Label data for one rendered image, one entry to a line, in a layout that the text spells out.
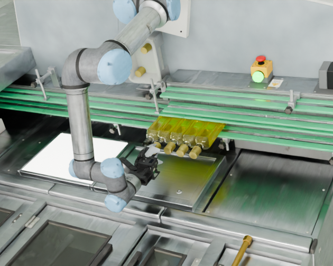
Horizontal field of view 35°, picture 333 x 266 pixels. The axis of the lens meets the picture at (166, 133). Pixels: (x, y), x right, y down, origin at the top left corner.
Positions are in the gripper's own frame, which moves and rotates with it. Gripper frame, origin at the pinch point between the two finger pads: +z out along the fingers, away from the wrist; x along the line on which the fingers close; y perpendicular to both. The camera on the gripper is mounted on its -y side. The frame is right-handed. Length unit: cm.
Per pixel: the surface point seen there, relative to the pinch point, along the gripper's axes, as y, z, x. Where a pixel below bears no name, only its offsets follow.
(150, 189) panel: 1.4, -9.7, -13.0
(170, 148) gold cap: 7.2, 1.4, 1.0
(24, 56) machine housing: -93, 35, 19
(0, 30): -131, 60, 21
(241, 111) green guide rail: 28.9, 26.0, 6.4
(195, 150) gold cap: 18.2, 2.2, 1.3
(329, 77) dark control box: 62, 33, 21
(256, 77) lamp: 34, 31, 20
